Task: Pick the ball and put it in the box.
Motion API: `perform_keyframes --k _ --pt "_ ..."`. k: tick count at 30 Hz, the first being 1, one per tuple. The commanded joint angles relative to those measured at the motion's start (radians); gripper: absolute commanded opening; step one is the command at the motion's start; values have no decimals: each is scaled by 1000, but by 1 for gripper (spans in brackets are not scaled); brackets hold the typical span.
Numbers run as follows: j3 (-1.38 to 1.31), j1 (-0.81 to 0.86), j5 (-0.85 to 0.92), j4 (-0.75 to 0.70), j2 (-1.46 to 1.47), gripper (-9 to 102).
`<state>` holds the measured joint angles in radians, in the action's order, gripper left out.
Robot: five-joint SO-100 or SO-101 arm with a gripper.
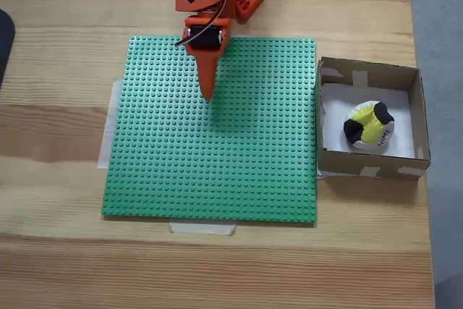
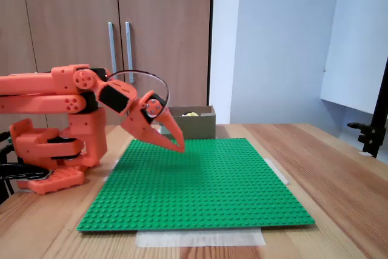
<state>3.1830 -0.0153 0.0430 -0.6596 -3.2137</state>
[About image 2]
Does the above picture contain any brown cardboard box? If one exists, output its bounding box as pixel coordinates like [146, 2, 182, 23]
[157, 105, 217, 140]

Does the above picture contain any translucent masking tape strip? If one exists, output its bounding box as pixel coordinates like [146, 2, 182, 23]
[135, 227, 267, 247]
[102, 159, 119, 183]
[263, 157, 291, 186]

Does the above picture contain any green studded baseplate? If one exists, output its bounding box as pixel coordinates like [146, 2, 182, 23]
[76, 137, 316, 233]

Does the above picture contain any black table clamp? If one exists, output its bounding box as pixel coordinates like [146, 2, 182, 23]
[0, 161, 52, 181]

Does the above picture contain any black clamp stand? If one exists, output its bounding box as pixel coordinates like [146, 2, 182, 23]
[347, 57, 388, 159]

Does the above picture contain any red black servo wire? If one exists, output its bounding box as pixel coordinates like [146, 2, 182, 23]
[106, 70, 170, 114]

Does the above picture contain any grey metal cabinet handle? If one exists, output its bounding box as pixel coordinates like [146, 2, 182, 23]
[107, 21, 119, 73]
[125, 21, 135, 84]

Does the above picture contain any black cable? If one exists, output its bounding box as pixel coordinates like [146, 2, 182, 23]
[0, 130, 16, 206]

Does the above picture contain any white wall panel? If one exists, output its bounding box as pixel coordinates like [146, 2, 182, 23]
[319, 0, 388, 115]

